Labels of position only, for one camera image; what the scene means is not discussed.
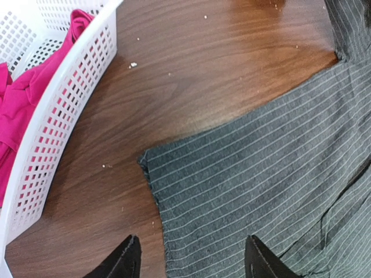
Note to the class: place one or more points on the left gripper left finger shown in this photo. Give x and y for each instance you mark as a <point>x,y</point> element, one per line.
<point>123,262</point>

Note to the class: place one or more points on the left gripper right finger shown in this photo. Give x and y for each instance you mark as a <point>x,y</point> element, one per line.
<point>261,262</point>

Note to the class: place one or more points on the black pinstriped shirt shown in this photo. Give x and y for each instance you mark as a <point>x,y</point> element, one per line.
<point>294,172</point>

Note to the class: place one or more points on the white plastic laundry basket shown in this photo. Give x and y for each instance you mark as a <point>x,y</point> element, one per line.
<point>31,31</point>

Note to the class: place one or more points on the red garment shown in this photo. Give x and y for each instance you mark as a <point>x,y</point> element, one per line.
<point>19,98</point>

